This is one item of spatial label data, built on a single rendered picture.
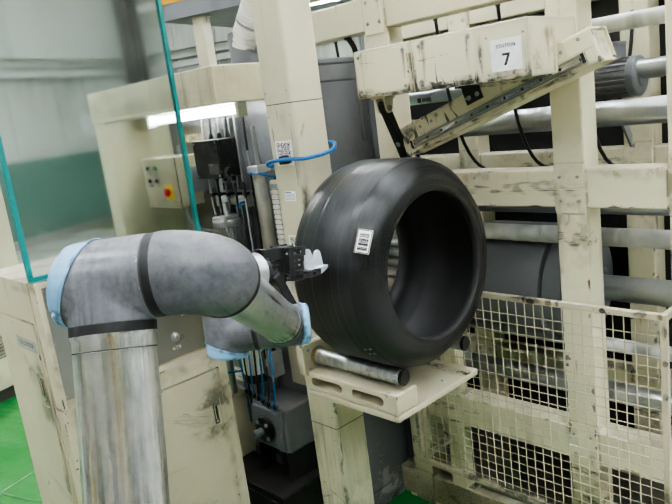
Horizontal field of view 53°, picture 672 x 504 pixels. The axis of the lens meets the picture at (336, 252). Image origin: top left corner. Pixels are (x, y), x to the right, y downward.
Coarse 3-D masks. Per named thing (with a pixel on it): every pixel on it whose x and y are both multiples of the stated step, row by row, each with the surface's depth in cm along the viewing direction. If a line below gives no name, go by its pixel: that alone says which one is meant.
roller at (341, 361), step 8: (320, 352) 202; (328, 352) 200; (336, 352) 199; (320, 360) 201; (328, 360) 198; (336, 360) 196; (344, 360) 194; (352, 360) 192; (360, 360) 191; (368, 360) 190; (344, 368) 194; (352, 368) 191; (360, 368) 189; (368, 368) 187; (376, 368) 185; (384, 368) 183; (392, 368) 182; (400, 368) 181; (368, 376) 188; (376, 376) 185; (384, 376) 182; (392, 376) 180; (400, 376) 179; (408, 376) 181; (400, 384) 179
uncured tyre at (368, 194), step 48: (336, 192) 176; (384, 192) 169; (432, 192) 204; (336, 240) 168; (384, 240) 166; (432, 240) 215; (480, 240) 195; (336, 288) 168; (384, 288) 167; (432, 288) 214; (480, 288) 197; (336, 336) 179; (384, 336) 171; (432, 336) 185
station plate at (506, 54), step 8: (496, 40) 172; (504, 40) 171; (512, 40) 169; (520, 40) 168; (496, 48) 173; (504, 48) 171; (512, 48) 170; (520, 48) 168; (496, 56) 173; (504, 56) 172; (512, 56) 170; (520, 56) 169; (496, 64) 174; (504, 64) 172; (512, 64) 171; (520, 64) 169
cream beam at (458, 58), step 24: (504, 24) 170; (528, 24) 166; (552, 24) 173; (384, 48) 199; (408, 48) 193; (432, 48) 187; (456, 48) 181; (480, 48) 176; (528, 48) 167; (552, 48) 174; (360, 72) 208; (384, 72) 201; (408, 72) 195; (432, 72) 189; (456, 72) 183; (480, 72) 178; (504, 72) 173; (528, 72) 168; (552, 72) 175; (360, 96) 210
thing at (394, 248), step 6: (396, 234) 233; (396, 240) 233; (390, 246) 246; (396, 246) 249; (390, 252) 237; (396, 252) 235; (390, 258) 238; (396, 258) 236; (390, 264) 237; (396, 264) 235; (390, 270) 239; (396, 270) 237; (390, 276) 247; (390, 282) 239; (390, 288) 242
